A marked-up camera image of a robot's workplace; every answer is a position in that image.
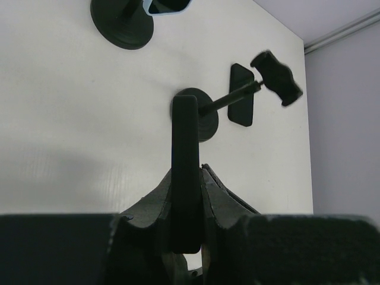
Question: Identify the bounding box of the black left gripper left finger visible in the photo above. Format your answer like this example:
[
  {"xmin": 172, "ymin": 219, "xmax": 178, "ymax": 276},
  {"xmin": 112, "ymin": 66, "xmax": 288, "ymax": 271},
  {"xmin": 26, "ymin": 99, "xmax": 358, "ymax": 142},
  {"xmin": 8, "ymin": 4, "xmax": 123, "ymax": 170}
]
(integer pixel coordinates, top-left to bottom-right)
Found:
[{"xmin": 1, "ymin": 174, "xmax": 172, "ymax": 284}]

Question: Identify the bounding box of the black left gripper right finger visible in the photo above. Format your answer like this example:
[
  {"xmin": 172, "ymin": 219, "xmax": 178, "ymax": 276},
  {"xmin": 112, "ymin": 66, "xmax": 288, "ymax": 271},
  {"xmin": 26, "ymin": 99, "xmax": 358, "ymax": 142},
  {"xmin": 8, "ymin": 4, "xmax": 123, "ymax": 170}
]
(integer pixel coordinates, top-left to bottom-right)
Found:
[{"xmin": 201, "ymin": 164, "xmax": 379, "ymax": 284}]

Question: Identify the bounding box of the black phone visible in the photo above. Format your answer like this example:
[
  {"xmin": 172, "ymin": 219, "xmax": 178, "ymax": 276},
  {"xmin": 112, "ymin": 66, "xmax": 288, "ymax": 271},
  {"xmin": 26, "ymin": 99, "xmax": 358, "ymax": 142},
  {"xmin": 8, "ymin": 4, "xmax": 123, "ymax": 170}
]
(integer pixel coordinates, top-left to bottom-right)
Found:
[
  {"xmin": 227, "ymin": 63, "xmax": 255, "ymax": 127},
  {"xmin": 170, "ymin": 95, "xmax": 202, "ymax": 254}
]

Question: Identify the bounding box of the black round-base phone stand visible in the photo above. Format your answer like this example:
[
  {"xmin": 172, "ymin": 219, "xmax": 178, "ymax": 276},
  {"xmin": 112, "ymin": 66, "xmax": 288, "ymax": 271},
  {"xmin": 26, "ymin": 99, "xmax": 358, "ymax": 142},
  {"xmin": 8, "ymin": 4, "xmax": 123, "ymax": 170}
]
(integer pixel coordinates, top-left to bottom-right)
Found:
[
  {"xmin": 176, "ymin": 49, "xmax": 303, "ymax": 143},
  {"xmin": 90, "ymin": 0, "xmax": 154, "ymax": 50}
]

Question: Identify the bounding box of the phone in light blue case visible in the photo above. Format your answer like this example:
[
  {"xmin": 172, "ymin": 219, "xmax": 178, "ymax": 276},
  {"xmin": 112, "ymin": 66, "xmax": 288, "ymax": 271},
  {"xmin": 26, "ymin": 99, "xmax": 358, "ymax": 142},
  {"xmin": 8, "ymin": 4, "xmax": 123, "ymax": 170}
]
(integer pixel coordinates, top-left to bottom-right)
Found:
[{"xmin": 142, "ymin": 0, "xmax": 192, "ymax": 16}]

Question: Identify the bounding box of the aluminium frame rail right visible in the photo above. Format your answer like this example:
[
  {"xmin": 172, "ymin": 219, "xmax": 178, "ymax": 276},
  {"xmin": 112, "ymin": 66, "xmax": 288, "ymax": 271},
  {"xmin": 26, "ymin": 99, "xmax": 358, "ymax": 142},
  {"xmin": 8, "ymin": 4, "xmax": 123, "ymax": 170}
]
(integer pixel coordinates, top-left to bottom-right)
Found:
[{"xmin": 304, "ymin": 9, "xmax": 379, "ymax": 55}]

